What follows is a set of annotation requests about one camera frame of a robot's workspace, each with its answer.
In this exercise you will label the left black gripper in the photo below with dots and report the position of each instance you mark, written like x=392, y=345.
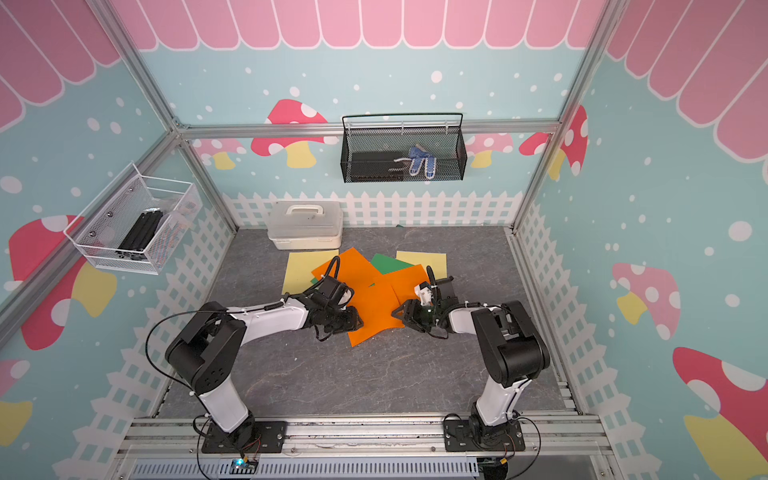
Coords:
x=351, y=322

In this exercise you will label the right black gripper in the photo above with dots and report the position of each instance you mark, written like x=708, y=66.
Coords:
x=410, y=314

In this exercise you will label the orange paper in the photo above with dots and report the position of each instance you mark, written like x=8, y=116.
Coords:
x=374, y=305
x=405, y=283
x=353, y=269

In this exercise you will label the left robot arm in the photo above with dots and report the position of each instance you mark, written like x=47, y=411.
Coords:
x=204, y=352

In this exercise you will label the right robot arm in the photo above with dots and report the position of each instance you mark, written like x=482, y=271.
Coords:
x=513, y=352

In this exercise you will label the right yellow paper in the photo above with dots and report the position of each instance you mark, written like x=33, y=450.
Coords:
x=436, y=261

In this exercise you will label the large green paper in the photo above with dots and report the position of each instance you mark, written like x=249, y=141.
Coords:
x=386, y=265

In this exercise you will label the white plastic storage box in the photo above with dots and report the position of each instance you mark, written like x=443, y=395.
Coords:
x=305, y=225

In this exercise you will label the blue white item in basket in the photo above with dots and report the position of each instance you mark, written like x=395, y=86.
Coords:
x=418, y=161

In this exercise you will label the small green circuit board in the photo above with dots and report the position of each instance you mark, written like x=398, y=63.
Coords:
x=243, y=466

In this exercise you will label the black box in white basket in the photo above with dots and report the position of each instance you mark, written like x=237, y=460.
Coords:
x=140, y=235

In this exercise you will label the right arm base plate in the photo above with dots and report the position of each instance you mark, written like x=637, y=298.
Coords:
x=461, y=435

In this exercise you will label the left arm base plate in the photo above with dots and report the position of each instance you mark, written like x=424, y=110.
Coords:
x=270, y=437

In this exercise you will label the black wire wall basket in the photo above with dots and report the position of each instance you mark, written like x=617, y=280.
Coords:
x=405, y=147

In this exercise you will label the white wire wall basket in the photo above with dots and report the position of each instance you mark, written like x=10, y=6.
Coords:
x=102, y=225

